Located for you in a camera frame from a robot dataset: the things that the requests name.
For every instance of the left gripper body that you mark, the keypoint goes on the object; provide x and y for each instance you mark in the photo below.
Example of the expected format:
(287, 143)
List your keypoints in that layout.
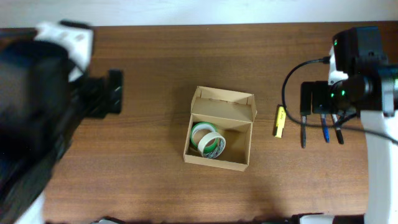
(115, 91)

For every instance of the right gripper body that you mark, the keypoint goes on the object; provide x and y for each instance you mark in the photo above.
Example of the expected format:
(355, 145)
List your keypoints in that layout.
(306, 98)

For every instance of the black pen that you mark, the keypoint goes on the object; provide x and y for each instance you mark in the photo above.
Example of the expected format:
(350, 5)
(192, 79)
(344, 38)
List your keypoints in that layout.
(303, 131)

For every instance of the blue pen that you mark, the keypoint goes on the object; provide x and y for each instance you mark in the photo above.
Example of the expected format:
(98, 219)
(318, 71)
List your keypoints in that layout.
(324, 128)

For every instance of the yellow highlighter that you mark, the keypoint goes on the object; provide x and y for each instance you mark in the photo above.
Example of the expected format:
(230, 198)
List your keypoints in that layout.
(279, 122)

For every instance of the green tape roll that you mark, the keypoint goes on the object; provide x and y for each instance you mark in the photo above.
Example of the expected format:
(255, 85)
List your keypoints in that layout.
(198, 131)

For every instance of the white tape roll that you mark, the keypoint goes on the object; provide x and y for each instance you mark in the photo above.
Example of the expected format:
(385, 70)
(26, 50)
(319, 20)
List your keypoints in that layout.
(219, 148)

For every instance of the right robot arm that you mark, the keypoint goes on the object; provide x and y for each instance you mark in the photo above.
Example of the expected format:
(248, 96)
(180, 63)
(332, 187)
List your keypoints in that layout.
(361, 84)

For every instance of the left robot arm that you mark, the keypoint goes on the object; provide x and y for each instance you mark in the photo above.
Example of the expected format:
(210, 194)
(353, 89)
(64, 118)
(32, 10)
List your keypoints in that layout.
(46, 92)

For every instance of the black and white marker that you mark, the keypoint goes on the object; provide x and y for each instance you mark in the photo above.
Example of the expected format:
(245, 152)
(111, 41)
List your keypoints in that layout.
(338, 132)

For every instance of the open cardboard box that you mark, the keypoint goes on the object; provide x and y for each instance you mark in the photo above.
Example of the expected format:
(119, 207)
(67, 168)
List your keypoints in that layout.
(233, 114)

